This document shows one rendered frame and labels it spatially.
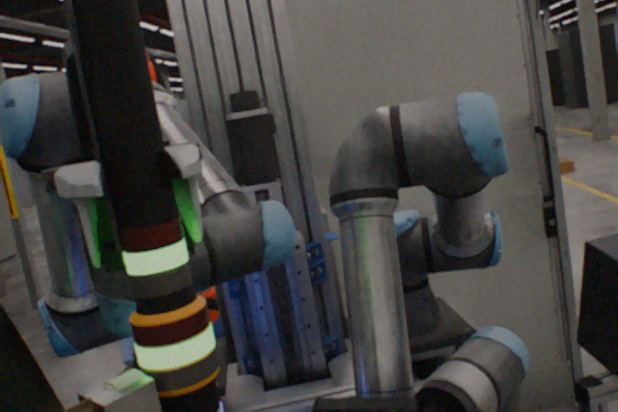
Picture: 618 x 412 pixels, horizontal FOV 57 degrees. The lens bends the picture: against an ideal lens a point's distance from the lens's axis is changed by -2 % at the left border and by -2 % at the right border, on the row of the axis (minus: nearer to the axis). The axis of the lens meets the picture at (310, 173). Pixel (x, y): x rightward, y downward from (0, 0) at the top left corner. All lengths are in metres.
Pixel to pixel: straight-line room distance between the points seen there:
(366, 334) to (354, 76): 1.58
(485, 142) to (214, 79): 0.69
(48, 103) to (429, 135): 0.53
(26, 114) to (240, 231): 0.39
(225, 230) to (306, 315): 0.66
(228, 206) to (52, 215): 0.41
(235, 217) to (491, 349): 0.33
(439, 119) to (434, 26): 1.63
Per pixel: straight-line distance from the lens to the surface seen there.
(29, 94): 0.89
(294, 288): 1.24
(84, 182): 0.30
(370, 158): 0.75
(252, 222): 0.62
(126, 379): 0.33
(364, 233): 0.75
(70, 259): 1.03
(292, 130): 1.28
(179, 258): 0.32
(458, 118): 0.76
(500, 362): 0.70
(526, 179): 2.56
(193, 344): 0.33
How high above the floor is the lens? 1.52
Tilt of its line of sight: 7 degrees down
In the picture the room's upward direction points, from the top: 10 degrees counter-clockwise
